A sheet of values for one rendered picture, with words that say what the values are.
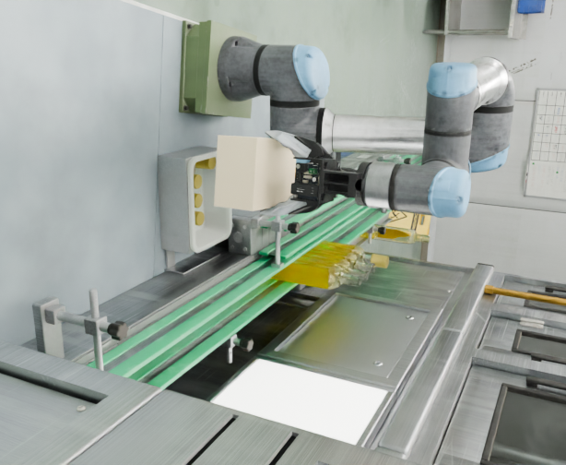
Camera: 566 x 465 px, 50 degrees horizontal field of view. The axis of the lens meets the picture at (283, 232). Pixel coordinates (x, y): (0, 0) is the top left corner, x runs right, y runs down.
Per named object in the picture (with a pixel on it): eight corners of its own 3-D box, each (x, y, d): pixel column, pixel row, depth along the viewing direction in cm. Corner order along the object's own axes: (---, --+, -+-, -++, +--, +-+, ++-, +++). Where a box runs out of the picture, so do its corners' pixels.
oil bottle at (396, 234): (359, 236, 236) (426, 246, 225) (360, 222, 236) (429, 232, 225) (363, 237, 241) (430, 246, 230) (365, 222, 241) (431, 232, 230)
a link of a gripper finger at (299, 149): (263, 116, 101) (301, 151, 99) (278, 118, 107) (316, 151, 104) (253, 132, 102) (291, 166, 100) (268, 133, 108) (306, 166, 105)
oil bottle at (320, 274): (264, 278, 165) (337, 292, 156) (264, 258, 163) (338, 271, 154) (273, 271, 170) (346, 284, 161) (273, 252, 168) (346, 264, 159)
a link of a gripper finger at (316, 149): (299, 128, 103) (336, 161, 101) (302, 129, 105) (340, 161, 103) (283, 150, 105) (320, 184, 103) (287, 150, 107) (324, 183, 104)
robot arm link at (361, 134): (275, 94, 148) (511, 100, 137) (275, 155, 153) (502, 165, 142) (263, 101, 137) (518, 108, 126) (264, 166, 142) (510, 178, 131)
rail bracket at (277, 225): (250, 264, 155) (294, 271, 150) (250, 199, 151) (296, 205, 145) (255, 260, 158) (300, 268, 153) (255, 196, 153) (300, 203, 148)
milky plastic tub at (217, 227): (162, 250, 143) (194, 256, 139) (158, 155, 136) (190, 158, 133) (203, 232, 158) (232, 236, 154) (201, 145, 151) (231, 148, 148)
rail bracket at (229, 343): (194, 358, 139) (246, 371, 133) (194, 330, 137) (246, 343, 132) (205, 351, 143) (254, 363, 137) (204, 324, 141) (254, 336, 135)
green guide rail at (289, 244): (258, 255, 159) (286, 259, 156) (258, 251, 159) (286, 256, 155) (421, 156, 310) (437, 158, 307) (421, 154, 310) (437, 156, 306)
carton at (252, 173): (218, 135, 103) (256, 137, 99) (262, 137, 117) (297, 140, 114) (214, 206, 105) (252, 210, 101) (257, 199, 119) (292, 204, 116)
